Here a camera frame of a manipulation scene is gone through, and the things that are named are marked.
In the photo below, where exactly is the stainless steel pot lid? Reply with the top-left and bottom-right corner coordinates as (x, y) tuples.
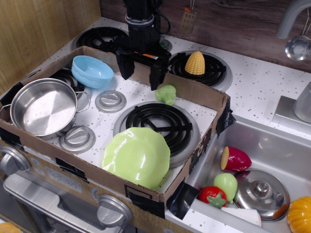
(233, 169), (290, 222)

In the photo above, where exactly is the black front left burner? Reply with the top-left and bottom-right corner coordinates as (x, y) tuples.
(50, 68), (85, 92)

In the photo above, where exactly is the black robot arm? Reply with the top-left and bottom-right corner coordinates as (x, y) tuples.
(114, 0), (171, 91)

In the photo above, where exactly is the silver stove top knob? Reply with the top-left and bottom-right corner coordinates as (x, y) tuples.
(59, 126), (96, 154)
(95, 90), (127, 113)

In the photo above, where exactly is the silver sink basin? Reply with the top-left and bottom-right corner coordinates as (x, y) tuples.
(187, 117), (311, 233)

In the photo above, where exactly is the black back right burner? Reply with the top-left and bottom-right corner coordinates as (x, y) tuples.
(169, 51), (233, 92)

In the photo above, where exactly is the light blue plastic bowl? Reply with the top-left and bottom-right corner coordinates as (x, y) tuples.
(71, 55), (114, 89)

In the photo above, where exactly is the orange toy pumpkin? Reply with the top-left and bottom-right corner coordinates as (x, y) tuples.
(287, 196), (311, 233)

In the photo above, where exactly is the orange object bottom left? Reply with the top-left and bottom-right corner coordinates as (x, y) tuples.
(0, 222), (21, 233)

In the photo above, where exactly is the grey faucet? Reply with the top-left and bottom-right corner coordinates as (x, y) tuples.
(273, 0), (311, 132)

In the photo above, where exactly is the silver oven knob right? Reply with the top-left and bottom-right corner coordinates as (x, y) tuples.
(97, 195), (132, 228)

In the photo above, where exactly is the silver stove knob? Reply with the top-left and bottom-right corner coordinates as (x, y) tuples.
(95, 90), (127, 113)
(159, 35), (173, 52)
(59, 126), (96, 154)

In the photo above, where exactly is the silver oven knob left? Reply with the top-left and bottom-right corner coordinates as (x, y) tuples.
(0, 146), (31, 176)

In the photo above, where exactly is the yellow toy corn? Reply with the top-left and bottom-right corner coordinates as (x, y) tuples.
(185, 51), (205, 75)

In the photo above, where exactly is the black burner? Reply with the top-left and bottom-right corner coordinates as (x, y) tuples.
(113, 101), (201, 169)
(71, 27), (128, 54)
(50, 68), (85, 92)
(169, 51), (233, 92)

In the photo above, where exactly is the black back left burner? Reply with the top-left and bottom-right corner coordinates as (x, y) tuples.
(71, 27), (128, 54)

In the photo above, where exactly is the orange toy carrot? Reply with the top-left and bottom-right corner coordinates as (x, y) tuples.
(135, 51), (158, 59)

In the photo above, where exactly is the red toy strawberry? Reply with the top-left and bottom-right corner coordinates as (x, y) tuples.
(198, 186), (227, 209)

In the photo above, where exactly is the silver oven knob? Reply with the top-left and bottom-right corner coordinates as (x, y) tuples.
(97, 195), (132, 228)
(0, 146), (31, 176)

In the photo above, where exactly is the silver back stove knob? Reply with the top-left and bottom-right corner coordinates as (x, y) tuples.
(159, 35), (173, 52)

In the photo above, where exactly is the silver oven door handle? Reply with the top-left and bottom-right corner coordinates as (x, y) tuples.
(3, 174), (123, 233)

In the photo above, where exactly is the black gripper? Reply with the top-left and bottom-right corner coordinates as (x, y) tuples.
(115, 21), (171, 91)

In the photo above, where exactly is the purple toy eggplant half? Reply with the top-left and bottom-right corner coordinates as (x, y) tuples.
(220, 146), (252, 172)

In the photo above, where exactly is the hanging metal grater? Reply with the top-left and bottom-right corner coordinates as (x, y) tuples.
(179, 0), (197, 34)

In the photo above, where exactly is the green toy pear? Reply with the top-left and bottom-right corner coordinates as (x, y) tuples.
(214, 173), (238, 204)

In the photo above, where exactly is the brown cardboard fence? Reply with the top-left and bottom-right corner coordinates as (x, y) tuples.
(0, 47), (234, 223)

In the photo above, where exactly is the black front right burner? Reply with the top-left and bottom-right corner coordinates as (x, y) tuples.
(113, 101), (201, 169)

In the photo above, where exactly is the green toy broccoli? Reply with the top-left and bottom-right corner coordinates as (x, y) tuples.
(155, 85), (176, 106)

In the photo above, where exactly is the hanging steel ladle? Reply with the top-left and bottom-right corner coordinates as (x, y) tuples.
(285, 8), (311, 61)

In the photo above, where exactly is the light green plastic plate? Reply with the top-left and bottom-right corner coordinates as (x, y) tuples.
(102, 127), (171, 189)

